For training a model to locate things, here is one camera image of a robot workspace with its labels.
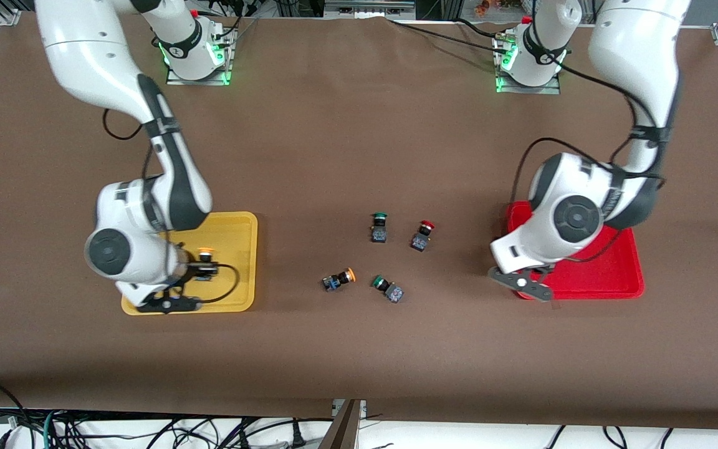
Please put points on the yellow push button switch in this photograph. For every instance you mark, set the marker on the yellow push button switch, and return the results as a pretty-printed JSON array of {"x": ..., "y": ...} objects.
[
  {"x": 334, "y": 282},
  {"x": 206, "y": 252}
]

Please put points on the grey metal box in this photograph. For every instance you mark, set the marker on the grey metal box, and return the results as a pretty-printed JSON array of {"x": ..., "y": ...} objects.
[{"x": 368, "y": 9}]

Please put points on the red plastic tray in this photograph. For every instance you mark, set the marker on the red plastic tray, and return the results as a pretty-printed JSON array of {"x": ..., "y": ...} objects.
[{"x": 614, "y": 268}]

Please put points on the green push button switch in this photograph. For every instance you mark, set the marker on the green push button switch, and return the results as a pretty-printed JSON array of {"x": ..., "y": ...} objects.
[
  {"x": 378, "y": 234},
  {"x": 393, "y": 293}
]

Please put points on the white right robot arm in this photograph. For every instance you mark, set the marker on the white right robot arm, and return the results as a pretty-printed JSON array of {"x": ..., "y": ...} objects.
[{"x": 97, "y": 56}]

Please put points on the red push button switch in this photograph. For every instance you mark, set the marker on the red push button switch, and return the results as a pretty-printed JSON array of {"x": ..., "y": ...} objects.
[{"x": 420, "y": 242}]

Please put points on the metal table post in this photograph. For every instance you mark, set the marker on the metal table post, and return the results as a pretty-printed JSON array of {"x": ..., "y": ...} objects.
[{"x": 343, "y": 430}]

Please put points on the black power plug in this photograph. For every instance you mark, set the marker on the black power plug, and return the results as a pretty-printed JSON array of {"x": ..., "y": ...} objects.
[{"x": 298, "y": 436}]

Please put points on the brown table mat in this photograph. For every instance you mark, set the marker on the brown table mat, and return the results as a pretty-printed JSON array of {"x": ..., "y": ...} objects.
[{"x": 334, "y": 156}]

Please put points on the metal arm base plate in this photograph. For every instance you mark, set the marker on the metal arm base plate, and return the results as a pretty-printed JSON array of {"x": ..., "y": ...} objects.
[
  {"x": 209, "y": 81},
  {"x": 546, "y": 89}
]

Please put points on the yellow plastic tray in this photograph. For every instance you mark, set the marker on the yellow plastic tray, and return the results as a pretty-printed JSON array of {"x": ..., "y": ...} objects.
[{"x": 237, "y": 246}]

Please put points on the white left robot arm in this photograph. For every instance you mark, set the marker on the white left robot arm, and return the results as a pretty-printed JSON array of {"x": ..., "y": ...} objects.
[{"x": 639, "y": 50}]

